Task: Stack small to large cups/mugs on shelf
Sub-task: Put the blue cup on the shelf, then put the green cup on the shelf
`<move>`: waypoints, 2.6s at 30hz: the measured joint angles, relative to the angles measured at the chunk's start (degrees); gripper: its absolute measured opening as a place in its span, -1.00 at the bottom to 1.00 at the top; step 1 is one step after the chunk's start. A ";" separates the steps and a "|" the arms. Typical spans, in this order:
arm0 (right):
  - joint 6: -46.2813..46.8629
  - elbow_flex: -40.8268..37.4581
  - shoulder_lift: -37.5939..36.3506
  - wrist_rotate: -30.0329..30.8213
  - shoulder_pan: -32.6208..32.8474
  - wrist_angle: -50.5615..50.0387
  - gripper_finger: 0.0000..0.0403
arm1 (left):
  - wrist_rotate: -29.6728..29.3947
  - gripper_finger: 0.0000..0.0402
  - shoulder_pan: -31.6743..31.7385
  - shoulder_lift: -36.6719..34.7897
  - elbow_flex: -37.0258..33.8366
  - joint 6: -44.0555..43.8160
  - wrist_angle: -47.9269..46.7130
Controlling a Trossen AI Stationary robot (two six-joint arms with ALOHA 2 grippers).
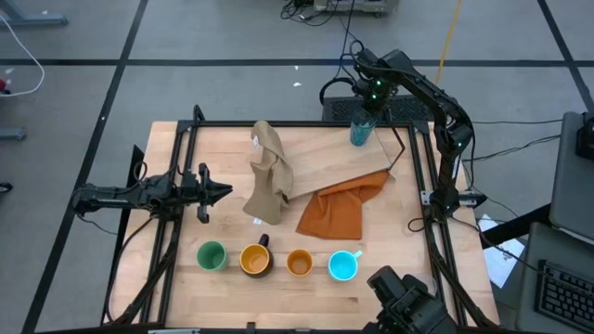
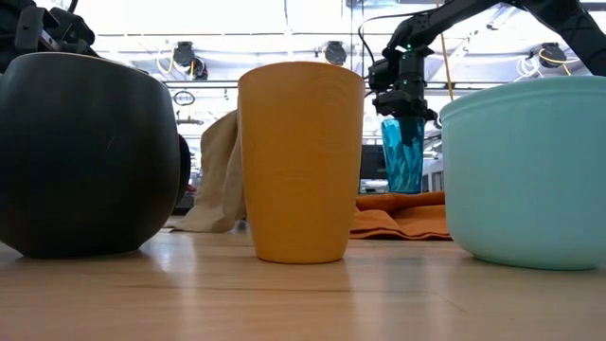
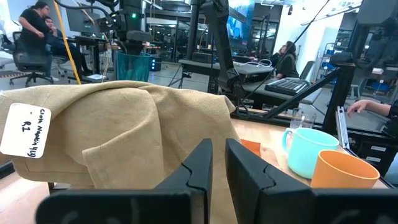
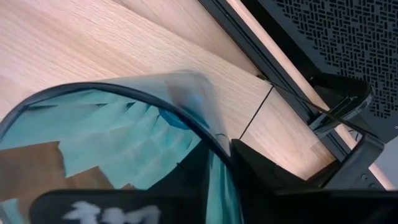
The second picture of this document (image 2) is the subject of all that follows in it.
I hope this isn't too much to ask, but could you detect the black hanging device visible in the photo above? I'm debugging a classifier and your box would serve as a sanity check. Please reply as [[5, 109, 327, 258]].
[[323, 40, 348, 67], [538, 42, 569, 68], [171, 41, 209, 81]]

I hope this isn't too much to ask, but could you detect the yellow cable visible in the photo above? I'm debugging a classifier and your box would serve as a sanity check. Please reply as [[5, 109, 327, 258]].
[[439, 32, 455, 102]]

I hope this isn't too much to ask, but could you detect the light blue bowl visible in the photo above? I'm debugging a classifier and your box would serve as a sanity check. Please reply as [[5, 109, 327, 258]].
[[438, 75, 606, 272]]

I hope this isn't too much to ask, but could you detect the blue translucent faceted tumbler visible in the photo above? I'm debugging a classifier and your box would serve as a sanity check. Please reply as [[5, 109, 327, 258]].
[[381, 117, 426, 195]]

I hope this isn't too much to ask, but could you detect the beige cloth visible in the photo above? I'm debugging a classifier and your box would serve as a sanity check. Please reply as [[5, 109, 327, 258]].
[[170, 110, 247, 234]]

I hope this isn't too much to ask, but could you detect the orange cloth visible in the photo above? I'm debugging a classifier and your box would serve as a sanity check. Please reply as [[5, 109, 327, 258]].
[[348, 190, 452, 242]]

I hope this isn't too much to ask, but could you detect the black background cabinet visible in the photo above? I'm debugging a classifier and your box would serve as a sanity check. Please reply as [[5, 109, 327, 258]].
[[359, 144, 387, 182]]

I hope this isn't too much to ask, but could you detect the black mug orange inside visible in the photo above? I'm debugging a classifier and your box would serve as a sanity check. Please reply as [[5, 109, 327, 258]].
[[0, 51, 192, 260]]

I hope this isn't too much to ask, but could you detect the orange handleless cup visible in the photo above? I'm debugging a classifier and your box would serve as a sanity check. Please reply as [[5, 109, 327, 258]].
[[237, 61, 365, 265]]

